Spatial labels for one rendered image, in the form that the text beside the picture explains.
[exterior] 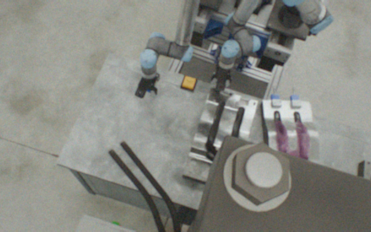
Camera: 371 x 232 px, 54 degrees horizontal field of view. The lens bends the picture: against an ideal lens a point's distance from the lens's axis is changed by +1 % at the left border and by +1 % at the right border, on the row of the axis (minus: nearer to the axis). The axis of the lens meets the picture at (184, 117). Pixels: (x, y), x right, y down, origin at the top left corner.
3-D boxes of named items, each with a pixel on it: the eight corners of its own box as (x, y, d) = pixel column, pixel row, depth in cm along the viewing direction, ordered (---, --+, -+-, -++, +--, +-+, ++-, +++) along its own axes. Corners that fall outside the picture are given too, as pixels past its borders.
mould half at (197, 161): (208, 94, 203) (211, 82, 191) (253, 108, 201) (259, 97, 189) (181, 177, 183) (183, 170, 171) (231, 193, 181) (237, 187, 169)
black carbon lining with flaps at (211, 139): (218, 101, 194) (221, 92, 185) (246, 110, 193) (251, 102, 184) (199, 160, 180) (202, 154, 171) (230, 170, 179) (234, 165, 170)
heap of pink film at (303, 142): (271, 119, 193) (275, 113, 186) (304, 120, 194) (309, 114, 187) (276, 166, 182) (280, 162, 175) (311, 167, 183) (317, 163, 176)
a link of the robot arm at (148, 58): (159, 49, 165) (153, 64, 162) (159, 62, 176) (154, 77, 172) (142, 45, 166) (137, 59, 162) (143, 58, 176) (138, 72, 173)
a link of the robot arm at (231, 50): (243, 49, 168) (227, 54, 167) (238, 61, 178) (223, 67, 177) (236, 35, 171) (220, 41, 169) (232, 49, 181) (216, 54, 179)
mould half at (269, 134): (260, 104, 203) (265, 95, 193) (306, 105, 204) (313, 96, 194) (268, 193, 183) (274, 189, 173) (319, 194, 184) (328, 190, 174)
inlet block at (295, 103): (287, 89, 204) (290, 84, 199) (295, 89, 205) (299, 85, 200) (289, 110, 199) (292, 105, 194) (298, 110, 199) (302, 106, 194)
